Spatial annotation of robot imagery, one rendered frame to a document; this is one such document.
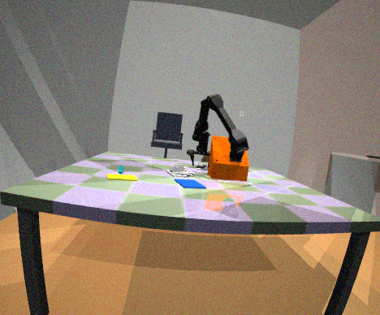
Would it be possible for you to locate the yellow flat rectangular plate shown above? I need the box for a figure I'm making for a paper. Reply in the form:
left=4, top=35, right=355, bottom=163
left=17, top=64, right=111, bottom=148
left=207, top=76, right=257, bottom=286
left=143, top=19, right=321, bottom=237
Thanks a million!
left=106, top=174, right=138, bottom=181

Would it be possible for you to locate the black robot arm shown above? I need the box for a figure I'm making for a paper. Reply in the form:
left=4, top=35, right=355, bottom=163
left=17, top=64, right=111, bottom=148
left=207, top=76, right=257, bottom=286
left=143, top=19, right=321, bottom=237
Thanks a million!
left=192, top=94, right=249, bottom=162

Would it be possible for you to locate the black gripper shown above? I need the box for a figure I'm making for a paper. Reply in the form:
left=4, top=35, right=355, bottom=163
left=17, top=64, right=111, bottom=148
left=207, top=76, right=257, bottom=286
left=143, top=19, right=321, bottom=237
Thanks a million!
left=187, top=142, right=210, bottom=166

